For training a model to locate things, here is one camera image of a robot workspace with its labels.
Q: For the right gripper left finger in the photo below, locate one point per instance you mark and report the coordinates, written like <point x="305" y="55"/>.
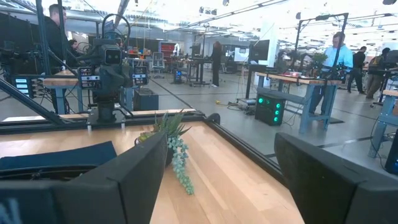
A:
<point x="130" y="186"/>

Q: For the wooden table with blue legs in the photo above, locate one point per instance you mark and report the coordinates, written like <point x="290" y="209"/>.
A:
<point x="59" y="81"/>
<point x="388" y="118"/>
<point x="280" y="77"/>

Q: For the black aluminium table frame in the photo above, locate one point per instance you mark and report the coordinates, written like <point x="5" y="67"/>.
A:
<point x="248" y="149"/>

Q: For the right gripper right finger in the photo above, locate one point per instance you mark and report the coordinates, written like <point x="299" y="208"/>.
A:
<point x="326" y="193"/>

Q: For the potted succulent plant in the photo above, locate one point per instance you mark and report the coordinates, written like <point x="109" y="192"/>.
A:
<point x="178" y="155"/>

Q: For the potted green plant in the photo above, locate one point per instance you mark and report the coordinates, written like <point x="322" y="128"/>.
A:
<point x="318" y="59"/>

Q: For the black plastic tupperware container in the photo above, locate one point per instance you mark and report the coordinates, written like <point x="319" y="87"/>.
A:
<point x="46" y="174"/>

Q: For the black computer with green lights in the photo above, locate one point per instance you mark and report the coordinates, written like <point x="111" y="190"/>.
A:
<point x="267" y="118"/>

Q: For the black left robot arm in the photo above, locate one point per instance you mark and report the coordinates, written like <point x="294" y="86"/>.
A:
<point x="107" y="105"/>

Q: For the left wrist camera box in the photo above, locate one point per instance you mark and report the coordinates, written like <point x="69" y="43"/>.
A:
<point x="112" y="56"/>

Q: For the electronics unit with blue display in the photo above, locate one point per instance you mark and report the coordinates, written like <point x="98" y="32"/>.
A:
<point x="21" y="85"/>

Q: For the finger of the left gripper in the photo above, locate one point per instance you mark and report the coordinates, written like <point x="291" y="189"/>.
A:
<point x="140" y="75"/>
<point x="88" y="77"/>

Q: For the black computer monitor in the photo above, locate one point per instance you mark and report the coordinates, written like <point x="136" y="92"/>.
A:
<point x="260" y="49"/>

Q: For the dark flat rectangular lid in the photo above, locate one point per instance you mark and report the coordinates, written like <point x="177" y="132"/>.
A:
<point x="62" y="155"/>

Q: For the person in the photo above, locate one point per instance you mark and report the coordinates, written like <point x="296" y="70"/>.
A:
<point x="73" y="45"/>
<point x="339" y="56"/>
<point x="216" y="62"/>
<point x="376" y="68"/>
<point x="357" y="62"/>
<point x="56" y="34"/>

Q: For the red shelf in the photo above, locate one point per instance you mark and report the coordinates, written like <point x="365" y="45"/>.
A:
<point x="168" y="49"/>

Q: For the black floor box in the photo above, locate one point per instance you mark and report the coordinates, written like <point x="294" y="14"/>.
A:
<point x="146" y="99"/>

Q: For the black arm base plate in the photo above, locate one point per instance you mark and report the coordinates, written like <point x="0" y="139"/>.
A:
<point x="93" y="119"/>

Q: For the black gantry frame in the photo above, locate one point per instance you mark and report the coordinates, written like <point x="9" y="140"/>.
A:
<point x="322" y="17"/>

